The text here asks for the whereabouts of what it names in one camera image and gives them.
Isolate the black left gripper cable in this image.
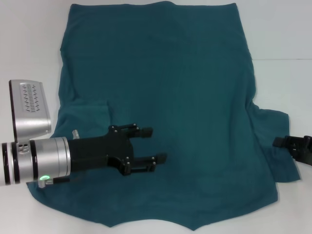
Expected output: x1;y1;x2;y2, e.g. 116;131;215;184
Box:
38;175;79;189

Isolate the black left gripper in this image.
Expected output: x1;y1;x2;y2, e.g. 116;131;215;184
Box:
67;123;168;176

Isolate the teal blue t-shirt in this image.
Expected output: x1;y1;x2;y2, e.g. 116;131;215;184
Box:
26;2;303;225

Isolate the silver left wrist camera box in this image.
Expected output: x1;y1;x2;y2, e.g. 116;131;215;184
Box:
8;79;52;142

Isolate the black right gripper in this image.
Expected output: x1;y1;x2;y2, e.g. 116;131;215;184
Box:
272;135;312;167

